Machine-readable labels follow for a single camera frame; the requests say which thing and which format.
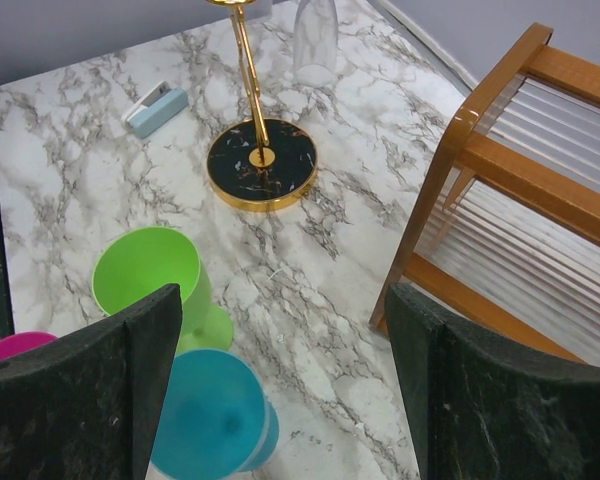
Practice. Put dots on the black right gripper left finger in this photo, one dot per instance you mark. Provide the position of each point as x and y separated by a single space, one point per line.
87 405

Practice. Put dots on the light blue stapler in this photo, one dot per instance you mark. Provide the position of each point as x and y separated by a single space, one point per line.
154 109

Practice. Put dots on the pink plastic goblet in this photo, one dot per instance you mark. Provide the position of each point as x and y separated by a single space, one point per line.
22 342

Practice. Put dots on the wooden rack with clear rods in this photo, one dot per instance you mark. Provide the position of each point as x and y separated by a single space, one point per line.
506 227

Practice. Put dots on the teal plastic goblet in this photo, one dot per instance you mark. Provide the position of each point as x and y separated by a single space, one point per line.
216 418

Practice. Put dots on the green plastic goblet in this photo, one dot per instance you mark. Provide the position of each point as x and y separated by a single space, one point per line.
142 261

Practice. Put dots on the gold wire wine glass rack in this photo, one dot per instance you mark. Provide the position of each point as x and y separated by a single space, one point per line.
260 164

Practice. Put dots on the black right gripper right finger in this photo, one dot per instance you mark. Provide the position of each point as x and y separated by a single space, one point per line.
482 406

